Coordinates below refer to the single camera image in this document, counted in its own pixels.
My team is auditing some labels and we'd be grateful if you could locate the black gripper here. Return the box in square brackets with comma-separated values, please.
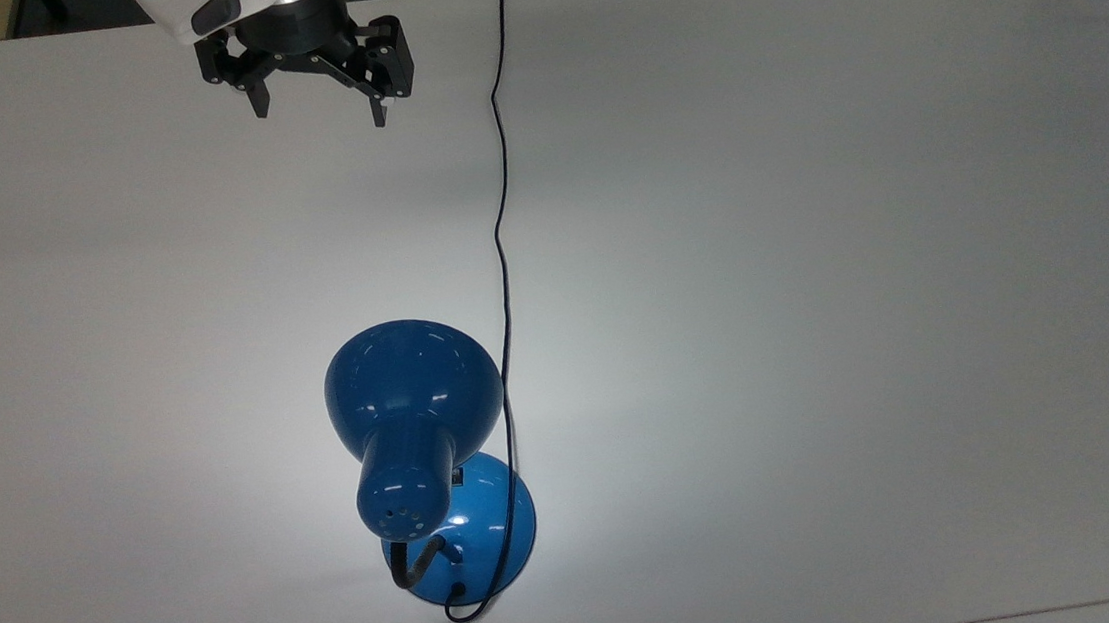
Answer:
[191, 0, 421, 144]

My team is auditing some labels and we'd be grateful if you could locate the blue desk lamp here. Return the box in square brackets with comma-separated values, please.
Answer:
[318, 310, 544, 617]

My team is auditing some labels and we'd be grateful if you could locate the black lamp power cable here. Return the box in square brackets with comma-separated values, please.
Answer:
[391, 0, 606, 623]

